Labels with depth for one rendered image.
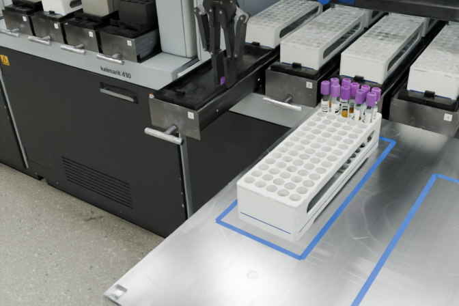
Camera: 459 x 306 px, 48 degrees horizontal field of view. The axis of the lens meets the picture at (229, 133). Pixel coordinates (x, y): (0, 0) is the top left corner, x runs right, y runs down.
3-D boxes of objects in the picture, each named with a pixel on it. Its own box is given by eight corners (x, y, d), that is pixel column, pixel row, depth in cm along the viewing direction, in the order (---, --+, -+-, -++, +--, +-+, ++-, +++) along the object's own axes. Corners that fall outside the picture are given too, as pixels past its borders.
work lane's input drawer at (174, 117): (292, 30, 166) (292, 2, 161) (332, 37, 159) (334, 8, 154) (138, 134, 115) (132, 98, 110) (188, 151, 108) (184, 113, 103)
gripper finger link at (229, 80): (231, 53, 115) (233, 54, 114) (233, 82, 118) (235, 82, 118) (223, 58, 113) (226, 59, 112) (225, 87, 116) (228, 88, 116)
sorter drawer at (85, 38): (197, -12, 210) (196, -34, 205) (226, -8, 203) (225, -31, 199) (57, 50, 159) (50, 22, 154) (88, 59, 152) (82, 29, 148)
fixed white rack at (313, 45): (330, 28, 147) (331, 6, 143) (364, 34, 142) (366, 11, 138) (279, 66, 126) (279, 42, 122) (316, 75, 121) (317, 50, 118)
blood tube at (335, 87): (328, 141, 92) (328, 85, 86) (332, 137, 93) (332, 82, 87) (336, 143, 92) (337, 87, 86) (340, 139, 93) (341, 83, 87)
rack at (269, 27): (292, 13, 159) (293, -7, 156) (323, 18, 154) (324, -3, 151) (240, 46, 138) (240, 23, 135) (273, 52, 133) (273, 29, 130)
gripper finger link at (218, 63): (216, 56, 114) (213, 55, 114) (217, 85, 117) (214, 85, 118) (223, 51, 116) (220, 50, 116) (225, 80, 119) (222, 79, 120)
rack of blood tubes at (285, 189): (327, 129, 97) (329, 99, 94) (379, 144, 92) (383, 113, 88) (235, 217, 77) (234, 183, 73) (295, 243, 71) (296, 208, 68)
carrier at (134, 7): (153, 23, 151) (150, 3, 148) (148, 25, 149) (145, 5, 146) (123, 18, 156) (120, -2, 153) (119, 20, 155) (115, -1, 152)
